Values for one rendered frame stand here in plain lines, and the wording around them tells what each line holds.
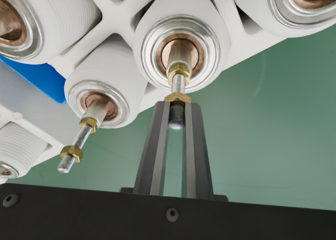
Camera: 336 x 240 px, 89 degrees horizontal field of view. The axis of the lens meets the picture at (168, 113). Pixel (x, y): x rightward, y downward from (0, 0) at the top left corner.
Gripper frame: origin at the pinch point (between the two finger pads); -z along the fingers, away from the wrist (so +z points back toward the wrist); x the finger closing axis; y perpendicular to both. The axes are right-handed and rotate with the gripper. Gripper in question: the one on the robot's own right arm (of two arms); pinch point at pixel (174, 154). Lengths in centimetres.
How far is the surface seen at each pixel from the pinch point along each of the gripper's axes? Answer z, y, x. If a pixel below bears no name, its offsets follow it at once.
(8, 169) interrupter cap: -10.8, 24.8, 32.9
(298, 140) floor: -36, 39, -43
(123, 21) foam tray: -18.2, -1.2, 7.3
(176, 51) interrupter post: -9.9, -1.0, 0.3
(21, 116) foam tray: -18.7, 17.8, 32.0
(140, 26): -11.5, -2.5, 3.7
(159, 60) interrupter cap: -10.9, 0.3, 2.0
